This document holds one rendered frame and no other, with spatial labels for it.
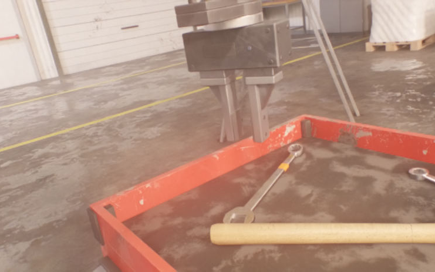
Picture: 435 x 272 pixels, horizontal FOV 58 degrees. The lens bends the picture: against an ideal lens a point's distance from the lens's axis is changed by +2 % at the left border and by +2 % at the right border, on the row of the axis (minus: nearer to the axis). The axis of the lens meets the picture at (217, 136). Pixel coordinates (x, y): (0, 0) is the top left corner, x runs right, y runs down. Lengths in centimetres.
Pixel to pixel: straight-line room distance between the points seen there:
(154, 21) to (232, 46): 1092
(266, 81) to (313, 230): 19
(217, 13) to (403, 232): 31
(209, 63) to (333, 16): 903
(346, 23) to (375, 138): 863
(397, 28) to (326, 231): 645
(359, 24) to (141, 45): 564
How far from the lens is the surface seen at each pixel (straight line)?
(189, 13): 43
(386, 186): 61
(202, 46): 50
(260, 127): 51
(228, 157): 68
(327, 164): 68
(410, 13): 681
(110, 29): 1084
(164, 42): 1151
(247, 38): 47
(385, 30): 694
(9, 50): 1019
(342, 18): 937
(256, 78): 49
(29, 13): 1038
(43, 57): 1039
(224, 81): 51
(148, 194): 61
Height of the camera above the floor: 119
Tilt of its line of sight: 19 degrees down
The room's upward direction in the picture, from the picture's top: 9 degrees counter-clockwise
